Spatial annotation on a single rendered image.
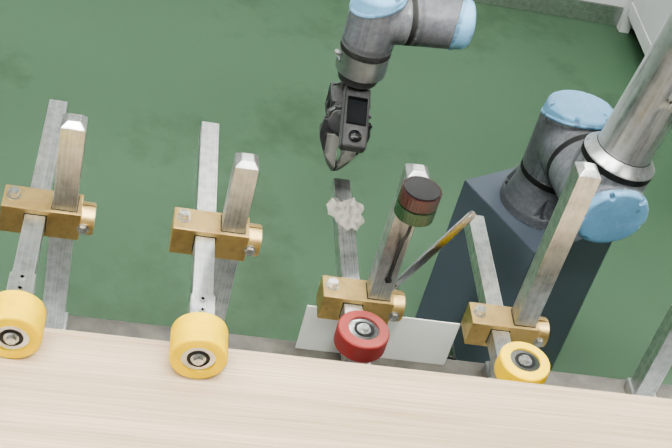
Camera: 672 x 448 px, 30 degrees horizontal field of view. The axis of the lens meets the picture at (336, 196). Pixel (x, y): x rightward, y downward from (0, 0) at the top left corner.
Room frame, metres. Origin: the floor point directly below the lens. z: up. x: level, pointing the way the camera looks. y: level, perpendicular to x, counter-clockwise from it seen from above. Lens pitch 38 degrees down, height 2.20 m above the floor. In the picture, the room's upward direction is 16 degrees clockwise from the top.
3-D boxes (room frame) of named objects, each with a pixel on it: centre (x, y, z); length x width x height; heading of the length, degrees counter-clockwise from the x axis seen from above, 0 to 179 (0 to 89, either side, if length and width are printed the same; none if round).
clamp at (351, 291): (1.49, -0.08, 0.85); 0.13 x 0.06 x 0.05; 103
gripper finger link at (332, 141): (1.87, 0.04, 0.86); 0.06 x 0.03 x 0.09; 13
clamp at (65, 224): (1.39, 0.40, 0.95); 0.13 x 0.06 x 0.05; 103
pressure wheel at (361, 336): (1.37, -0.09, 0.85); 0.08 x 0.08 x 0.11
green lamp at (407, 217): (1.46, -0.12, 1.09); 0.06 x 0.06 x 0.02
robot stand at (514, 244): (2.23, -0.44, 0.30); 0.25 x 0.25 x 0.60; 42
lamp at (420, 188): (1.46, -0.12, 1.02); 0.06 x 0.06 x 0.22; 13
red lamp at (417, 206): (1.46, -0.12, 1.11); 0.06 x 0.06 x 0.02
